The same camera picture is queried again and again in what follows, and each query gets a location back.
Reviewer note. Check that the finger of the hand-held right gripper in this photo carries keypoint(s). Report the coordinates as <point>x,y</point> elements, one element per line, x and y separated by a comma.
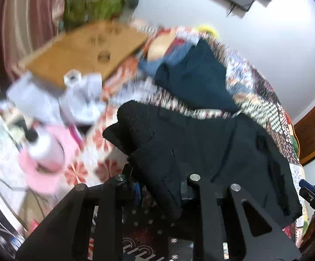
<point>306,184</point>

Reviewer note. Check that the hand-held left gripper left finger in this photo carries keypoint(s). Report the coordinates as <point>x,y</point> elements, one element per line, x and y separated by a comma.
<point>111,209</point>

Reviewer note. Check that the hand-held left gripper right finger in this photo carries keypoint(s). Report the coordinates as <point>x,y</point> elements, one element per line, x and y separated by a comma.
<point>206,209</point>

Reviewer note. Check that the black pants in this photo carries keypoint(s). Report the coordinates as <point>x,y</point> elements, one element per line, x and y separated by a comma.
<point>200,146</point>

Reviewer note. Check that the navy pants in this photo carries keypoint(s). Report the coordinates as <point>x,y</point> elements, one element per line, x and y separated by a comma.
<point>195,81</point>

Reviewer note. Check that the pink cloth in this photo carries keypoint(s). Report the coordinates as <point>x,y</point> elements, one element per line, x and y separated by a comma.
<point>65,138</point>

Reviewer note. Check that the white bottle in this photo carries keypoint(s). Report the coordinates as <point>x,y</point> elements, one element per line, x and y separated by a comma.
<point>47,149</point>

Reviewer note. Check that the patchwork blanket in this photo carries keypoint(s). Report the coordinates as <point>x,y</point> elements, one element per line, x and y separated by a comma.
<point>255,87</point>

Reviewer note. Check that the white crumpled bag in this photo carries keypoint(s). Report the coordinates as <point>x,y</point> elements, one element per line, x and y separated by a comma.
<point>84,100</point>

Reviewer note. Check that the blue jeans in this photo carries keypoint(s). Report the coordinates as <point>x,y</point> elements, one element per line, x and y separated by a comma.
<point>157,64</point>

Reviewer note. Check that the wooden folding table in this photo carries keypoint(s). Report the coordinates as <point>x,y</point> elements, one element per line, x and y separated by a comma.
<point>78,51</point>

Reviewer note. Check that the peach cloth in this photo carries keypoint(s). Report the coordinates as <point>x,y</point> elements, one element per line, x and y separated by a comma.
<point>161,47</point>

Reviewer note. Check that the green patterned storage bag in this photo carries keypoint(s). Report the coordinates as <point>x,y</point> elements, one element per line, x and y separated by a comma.
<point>92,8</point>

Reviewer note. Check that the striped pink curtain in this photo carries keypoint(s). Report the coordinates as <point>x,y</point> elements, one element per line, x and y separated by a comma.
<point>16,24</point>

